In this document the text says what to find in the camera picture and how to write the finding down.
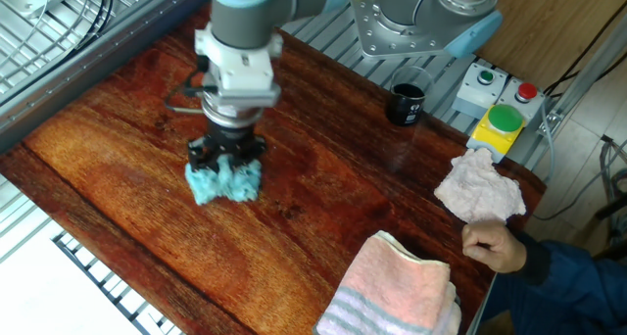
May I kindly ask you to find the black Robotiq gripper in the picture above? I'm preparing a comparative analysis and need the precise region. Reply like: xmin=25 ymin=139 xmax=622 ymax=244
xmin=187 ymin=119 xmax=268 ymax=174

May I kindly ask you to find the turquoise fluffy cloth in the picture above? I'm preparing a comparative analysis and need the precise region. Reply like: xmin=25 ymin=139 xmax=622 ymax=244
xmin=184 ymin=153 xmax=264 ymax=207

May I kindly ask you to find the forearm in dark blue sleeve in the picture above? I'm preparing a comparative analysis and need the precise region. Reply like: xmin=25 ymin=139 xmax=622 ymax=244
xmin=482 ymin=229 xmax=627 ymax=335

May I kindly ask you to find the silver robot base mounting plate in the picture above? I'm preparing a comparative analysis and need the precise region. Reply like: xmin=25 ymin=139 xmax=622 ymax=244
xmin=350 ymin=0 xmax=479 ymax=61

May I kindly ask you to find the pale pink crumpled cloth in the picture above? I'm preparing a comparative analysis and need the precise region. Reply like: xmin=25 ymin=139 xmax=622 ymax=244
xmin=433 ymin=147 xmax=527 ymax=223

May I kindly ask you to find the person's bare hand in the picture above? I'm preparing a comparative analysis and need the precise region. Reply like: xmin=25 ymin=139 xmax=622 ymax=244
xmin=460 ymin=220 xmax=529 ymax=274

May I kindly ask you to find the glass beaker with dark liquid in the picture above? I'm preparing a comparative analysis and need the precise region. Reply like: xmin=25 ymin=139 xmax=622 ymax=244
xmin=385 ymin=65 xmax=435 ymax=127

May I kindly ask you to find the pink striped folded towel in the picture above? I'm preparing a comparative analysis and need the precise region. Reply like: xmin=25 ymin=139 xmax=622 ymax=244
xmin=313 ymin=229 xmax=462 ymax=335

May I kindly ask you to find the white flat board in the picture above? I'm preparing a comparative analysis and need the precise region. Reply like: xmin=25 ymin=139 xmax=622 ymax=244
xmin=0 ymin=216 xmax=143 ymax=335

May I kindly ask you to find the grey box small green button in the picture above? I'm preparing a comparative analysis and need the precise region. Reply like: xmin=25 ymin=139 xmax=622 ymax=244
xmin=451 ymin=62 xmax=509 ymax=120

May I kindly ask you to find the yellow box big green button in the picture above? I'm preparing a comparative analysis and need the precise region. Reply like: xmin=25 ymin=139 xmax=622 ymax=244
xmin=465 ymin=103 xmax=526 ymax=164

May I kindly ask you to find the grey box red button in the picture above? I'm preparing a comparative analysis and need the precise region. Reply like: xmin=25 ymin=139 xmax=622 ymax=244
xmin=497 ymin=77 xmax=548 ymax=130

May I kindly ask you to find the black gripper cable with plug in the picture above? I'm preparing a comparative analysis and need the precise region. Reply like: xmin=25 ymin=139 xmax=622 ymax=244
xmin=164 ymin=55 xmax=219 ymax=116

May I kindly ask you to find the grey metal table side rail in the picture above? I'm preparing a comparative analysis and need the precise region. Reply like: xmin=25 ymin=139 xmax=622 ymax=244
xmin=0 ymin=0 xmax=212 ymax=153

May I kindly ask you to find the black cable bundle on rack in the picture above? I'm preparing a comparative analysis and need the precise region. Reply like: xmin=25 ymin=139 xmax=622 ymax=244
xmin=48 ymin=0 xmax=115 ymax=62

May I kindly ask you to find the metal wire grid rack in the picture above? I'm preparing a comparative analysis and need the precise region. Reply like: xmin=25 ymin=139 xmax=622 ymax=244
xmin=0 ymin=0 xmax=148 ymax=95

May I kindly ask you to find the grey cable by frame post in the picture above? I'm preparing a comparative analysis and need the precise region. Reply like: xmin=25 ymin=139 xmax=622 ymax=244
xmin=531 ymin=104 xmax=627 ymax=223

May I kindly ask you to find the aluminium frame post beside buttons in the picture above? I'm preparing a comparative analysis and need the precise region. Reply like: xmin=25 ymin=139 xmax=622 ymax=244
xmin=538 ymin=11 xmax=627 ymax=136

